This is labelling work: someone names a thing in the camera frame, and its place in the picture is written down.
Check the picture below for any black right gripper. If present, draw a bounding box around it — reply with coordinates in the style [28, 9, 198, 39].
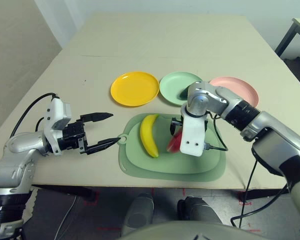
[169, 113, 186, 137]

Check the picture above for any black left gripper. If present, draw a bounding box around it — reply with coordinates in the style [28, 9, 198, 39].
[58, 112, 121, 155]

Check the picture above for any red watermelon slice toy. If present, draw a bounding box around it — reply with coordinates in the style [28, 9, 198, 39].
[166, 129, 183, 153]

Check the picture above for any yellow toy banana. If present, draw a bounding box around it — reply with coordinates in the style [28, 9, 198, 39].
[139, 113, 160, 158]

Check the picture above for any dark green toy avocado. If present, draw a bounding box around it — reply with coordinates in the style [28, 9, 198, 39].
[179, 86, 190, 100]

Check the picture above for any mint green plastic plate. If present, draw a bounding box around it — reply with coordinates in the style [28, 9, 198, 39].
[159, 71, 203, 107]

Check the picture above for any green cutting board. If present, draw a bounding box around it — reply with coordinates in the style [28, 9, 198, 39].
[117, 112, 227, 182]

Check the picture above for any yellow plastic plate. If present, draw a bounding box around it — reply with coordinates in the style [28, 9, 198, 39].
[110, 71, 160, 108]

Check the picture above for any black table support bar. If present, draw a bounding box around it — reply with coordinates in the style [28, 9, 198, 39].
[32, 184, 95, 202]
[239, 186, 290, 201]

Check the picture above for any pink plastic plate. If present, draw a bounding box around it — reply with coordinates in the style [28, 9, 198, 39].
[208, 76, 259, 107]

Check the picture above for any grey robot right leg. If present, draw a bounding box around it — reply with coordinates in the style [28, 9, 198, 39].
[177, 196, 222, 225]

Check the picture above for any grey robot leg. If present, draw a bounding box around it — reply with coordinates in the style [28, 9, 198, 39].
[122, 192, 155, 235]
[177, 196, 222, 225]

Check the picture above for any grey robot left leg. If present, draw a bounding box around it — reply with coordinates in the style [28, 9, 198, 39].
[122, 192, 155, 235]

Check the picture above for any grey-green robot torso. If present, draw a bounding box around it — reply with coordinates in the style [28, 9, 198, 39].
[119, 219, 300, 240]

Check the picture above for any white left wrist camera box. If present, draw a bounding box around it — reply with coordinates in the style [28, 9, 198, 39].
[43, 97, 73, 156]

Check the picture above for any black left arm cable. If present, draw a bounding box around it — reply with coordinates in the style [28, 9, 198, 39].
[9, 92, 60, 138]

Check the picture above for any thin white floor cable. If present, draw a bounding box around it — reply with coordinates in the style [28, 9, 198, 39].
[55, 196, 78, 240]

